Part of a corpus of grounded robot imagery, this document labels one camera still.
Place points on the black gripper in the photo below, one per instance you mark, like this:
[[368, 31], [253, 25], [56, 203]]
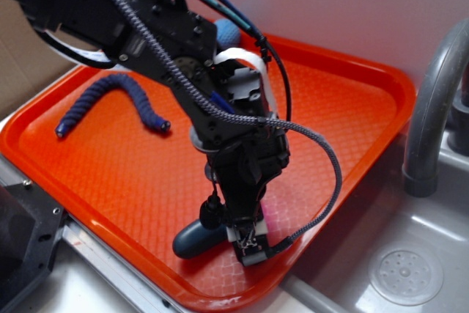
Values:
[[242, 168]]

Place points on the dark green plastic pickle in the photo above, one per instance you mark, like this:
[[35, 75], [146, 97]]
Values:
[[195, 239]]

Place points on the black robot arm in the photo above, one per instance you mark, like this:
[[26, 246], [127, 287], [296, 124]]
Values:
[[231, 106]]

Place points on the grey toy sink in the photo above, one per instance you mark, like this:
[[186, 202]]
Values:
[[386, 251]]

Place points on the orange plastic tray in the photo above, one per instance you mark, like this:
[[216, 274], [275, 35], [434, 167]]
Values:
[[136, 189]]

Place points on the blue dimpled ball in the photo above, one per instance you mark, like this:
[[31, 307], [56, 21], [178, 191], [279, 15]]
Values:
[[228, 34]]

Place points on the grey toy faucet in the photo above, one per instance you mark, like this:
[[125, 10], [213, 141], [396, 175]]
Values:
[[442, 100]]

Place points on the brown cardboard panel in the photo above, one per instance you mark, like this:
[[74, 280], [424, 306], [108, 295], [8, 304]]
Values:
[[28, 65]]

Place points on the black metal bracket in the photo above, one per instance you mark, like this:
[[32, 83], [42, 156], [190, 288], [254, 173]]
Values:
[[31, 227]]

